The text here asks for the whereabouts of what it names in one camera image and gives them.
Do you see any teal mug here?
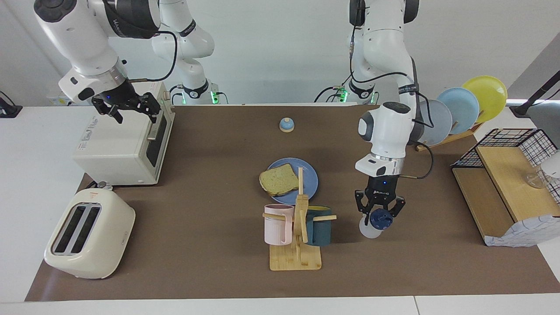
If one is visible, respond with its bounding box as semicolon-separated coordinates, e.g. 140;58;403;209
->
305;206;332;246

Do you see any cream two-slot toaster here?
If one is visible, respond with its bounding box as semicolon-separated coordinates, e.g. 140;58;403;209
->
44;188;136;280

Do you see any translucent seasoning bottle navy cap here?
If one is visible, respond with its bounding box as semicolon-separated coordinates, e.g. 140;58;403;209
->
359;208;393;239

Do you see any black camera stand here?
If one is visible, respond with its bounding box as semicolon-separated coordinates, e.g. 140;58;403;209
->
510;70;560;118

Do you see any grey round plate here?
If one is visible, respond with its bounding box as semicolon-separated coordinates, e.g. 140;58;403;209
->
416;99;453;146

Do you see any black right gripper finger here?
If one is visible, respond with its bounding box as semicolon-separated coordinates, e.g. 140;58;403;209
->
92;100;123;124
138;93;161;123

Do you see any light blue round plate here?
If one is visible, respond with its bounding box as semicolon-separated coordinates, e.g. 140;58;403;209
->
437;87;480;135

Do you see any black clamp base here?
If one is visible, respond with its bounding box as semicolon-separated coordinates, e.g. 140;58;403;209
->
0;91;23;119

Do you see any wooden two-tier shelf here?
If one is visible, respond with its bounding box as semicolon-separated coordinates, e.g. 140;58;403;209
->
452;146;560;246

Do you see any pink mug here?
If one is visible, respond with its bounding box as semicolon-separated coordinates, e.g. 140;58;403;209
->
264;204;294;245

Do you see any brown table mat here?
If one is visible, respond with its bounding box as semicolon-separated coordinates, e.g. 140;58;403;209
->
25;105;560;301

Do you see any black wire basket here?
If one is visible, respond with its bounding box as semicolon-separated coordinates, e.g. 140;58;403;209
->
451;128;560;206

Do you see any white toaster oven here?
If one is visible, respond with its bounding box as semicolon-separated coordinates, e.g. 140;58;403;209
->
72;81;175;186

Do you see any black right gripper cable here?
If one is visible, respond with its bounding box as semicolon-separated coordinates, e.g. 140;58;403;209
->
127;31;179;84

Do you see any wooden mug tree stand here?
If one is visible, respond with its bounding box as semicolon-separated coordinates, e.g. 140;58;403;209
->
262;167;337;271

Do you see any yellow round plate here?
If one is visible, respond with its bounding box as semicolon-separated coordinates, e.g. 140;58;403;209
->
462;76;508;124

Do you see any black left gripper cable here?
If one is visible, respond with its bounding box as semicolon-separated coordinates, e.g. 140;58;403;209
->
349;0;434;180

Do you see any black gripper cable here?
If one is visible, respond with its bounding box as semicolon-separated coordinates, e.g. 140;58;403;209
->
127;31;179;84
349;0;434;180

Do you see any white rounded object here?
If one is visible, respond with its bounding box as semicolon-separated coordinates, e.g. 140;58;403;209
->
542;151;560;179

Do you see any wooden plate rack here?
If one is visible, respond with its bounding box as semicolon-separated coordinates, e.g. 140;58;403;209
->
416;122;484;152

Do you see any clear drinking glass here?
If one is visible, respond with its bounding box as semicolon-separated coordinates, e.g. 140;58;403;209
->
526;171;547;189

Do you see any white checked cloth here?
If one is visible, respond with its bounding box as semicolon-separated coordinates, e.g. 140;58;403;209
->
485;215;560;248

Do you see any left arm base cable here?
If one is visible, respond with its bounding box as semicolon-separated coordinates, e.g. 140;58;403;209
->
314;72;356;104

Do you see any toasted bread slice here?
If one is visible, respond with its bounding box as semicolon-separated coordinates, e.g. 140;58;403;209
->
259;164;300;196

